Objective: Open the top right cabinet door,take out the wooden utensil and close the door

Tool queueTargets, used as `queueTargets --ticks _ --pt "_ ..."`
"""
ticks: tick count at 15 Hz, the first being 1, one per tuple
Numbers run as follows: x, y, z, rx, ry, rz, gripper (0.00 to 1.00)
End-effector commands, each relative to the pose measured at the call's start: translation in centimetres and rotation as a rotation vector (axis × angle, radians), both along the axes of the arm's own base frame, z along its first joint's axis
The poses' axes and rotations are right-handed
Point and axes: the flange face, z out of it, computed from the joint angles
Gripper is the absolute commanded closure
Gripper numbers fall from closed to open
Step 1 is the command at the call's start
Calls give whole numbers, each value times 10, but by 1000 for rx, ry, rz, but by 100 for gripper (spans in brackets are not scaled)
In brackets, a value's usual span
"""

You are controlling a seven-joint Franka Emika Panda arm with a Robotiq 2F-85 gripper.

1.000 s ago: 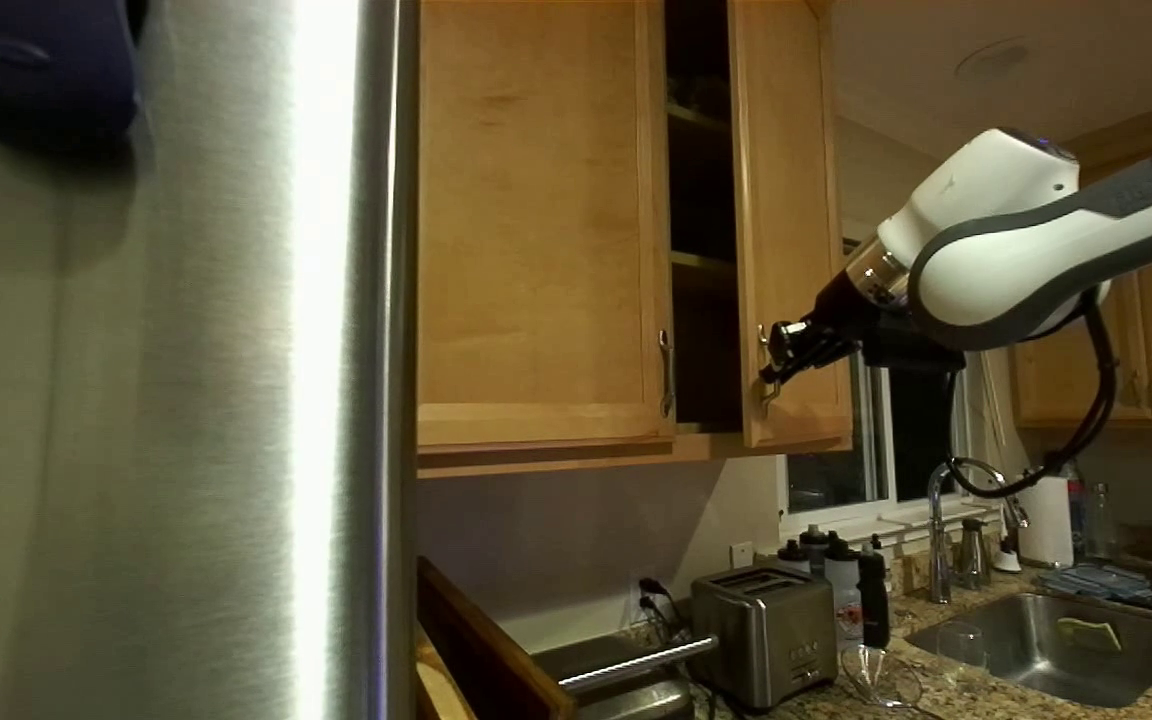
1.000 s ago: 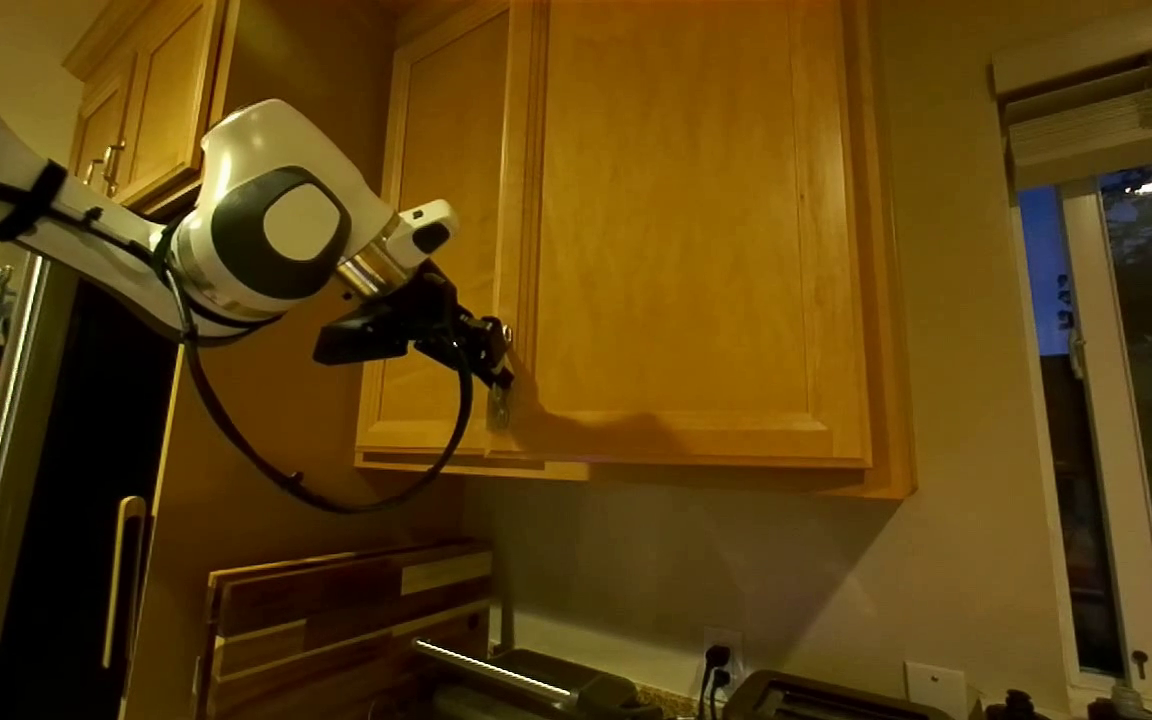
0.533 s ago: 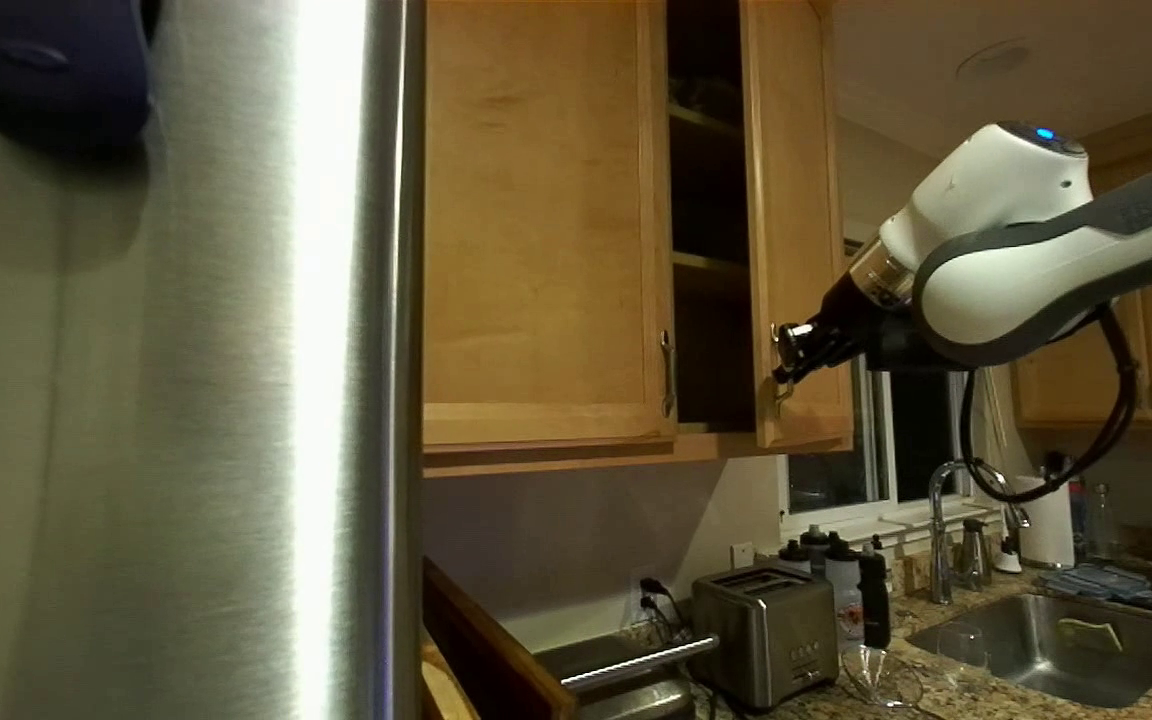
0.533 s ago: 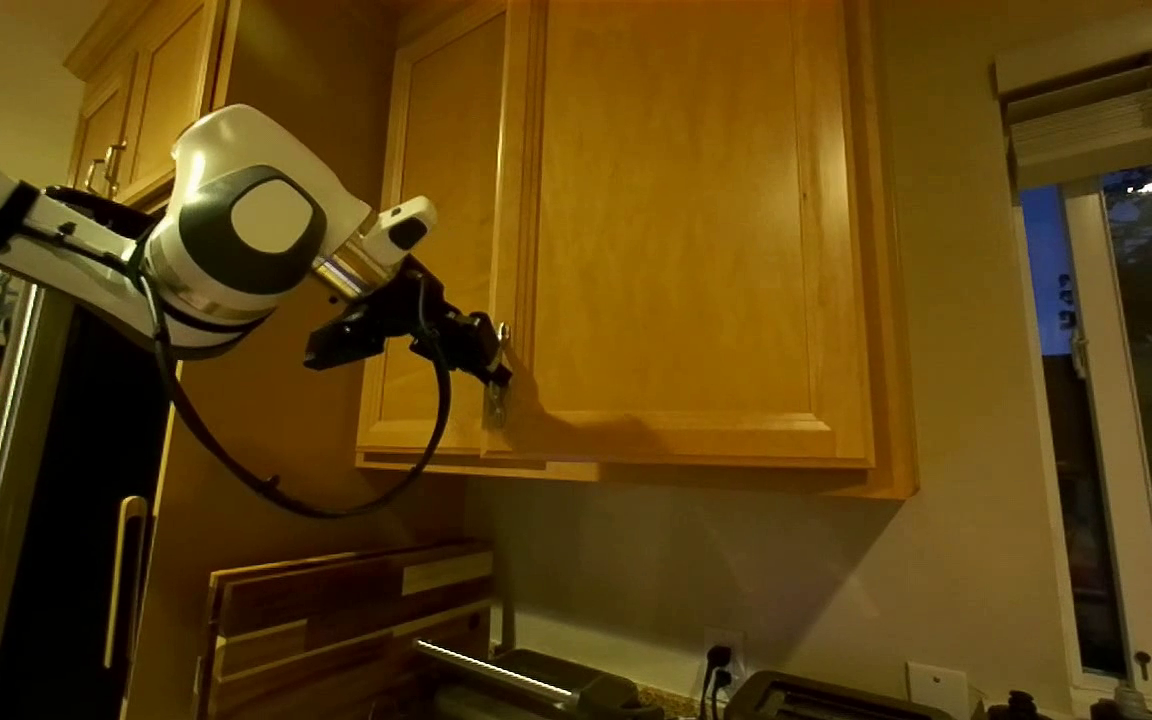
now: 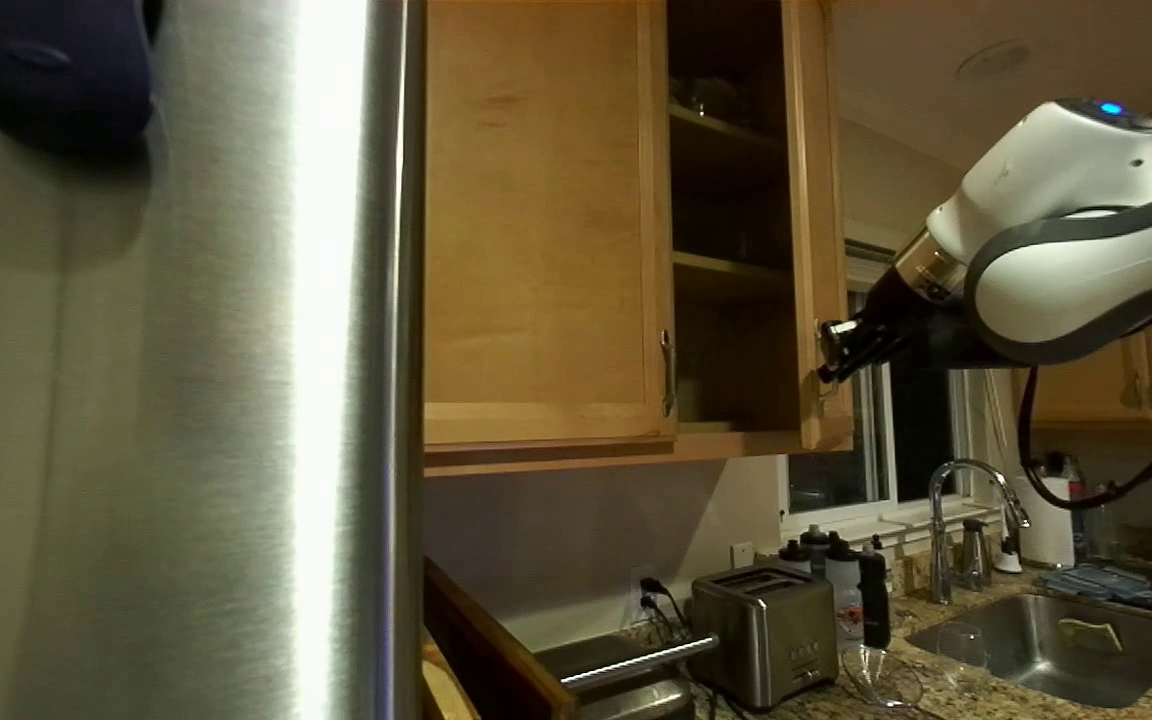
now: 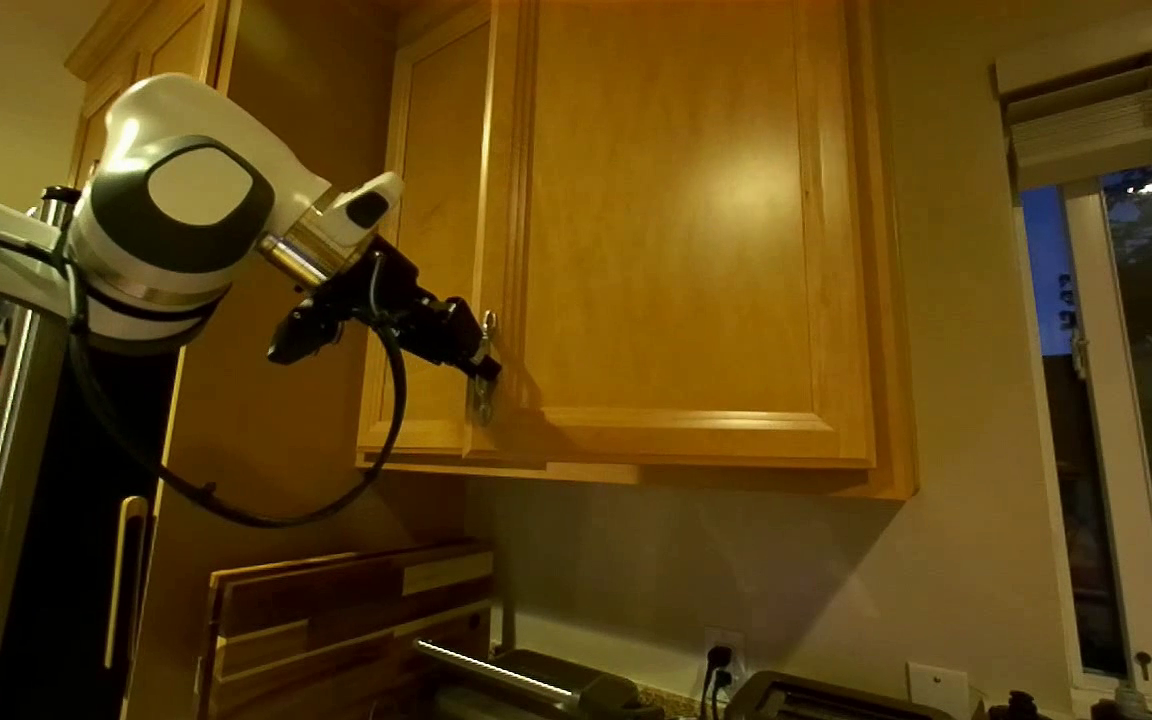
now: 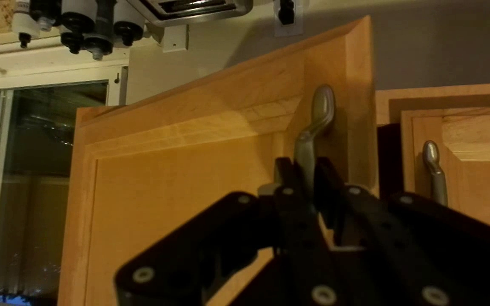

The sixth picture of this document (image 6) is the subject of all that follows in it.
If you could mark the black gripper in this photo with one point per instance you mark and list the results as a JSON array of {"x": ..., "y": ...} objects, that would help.
[{"x": 422, "y": 313}]

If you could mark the wooden cabinet door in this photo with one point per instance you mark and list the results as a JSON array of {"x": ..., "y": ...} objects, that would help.
[
  {"x": 711, "y": 241},
  {"x": 439, "y": 161}
]

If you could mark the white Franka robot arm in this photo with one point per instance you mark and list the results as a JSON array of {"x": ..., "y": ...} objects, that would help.
[{"x": 179, "y": 202}]

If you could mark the tall wooden cabinet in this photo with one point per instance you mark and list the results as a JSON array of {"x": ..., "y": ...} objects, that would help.
[{"x": 269, "y": 443}]

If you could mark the dark striped wooden cutting board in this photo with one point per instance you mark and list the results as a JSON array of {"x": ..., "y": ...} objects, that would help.
[{"x": 338, "y": 614}]

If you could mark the stainless steel toaster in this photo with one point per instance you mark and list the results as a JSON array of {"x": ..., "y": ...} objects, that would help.
[{"x": 818, "y": 698}]

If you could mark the white framed window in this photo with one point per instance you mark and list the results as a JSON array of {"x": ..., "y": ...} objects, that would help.
[{"x": 1109, "y": 443}]

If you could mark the black capped bottle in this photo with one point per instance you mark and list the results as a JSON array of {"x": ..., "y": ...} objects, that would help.
[{"x": 1013, "y": 705}]

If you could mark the window roller blind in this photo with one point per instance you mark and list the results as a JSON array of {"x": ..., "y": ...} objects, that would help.
[{"x": 1109, "y": 122}]

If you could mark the window latch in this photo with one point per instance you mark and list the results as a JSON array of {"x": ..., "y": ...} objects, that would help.
[{"x": 1139, "y": 661}]

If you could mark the white bottle black cap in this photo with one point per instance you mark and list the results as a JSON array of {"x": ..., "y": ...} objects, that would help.
[{"x": 1123, "y": 705}]

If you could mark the wall outlet with plug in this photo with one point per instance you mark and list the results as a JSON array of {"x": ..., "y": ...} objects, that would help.
[{"x": 719, "y": 661}]

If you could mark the white wall plate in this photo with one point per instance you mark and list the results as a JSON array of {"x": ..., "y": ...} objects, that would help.
[{"x": 937, "y": 686}]

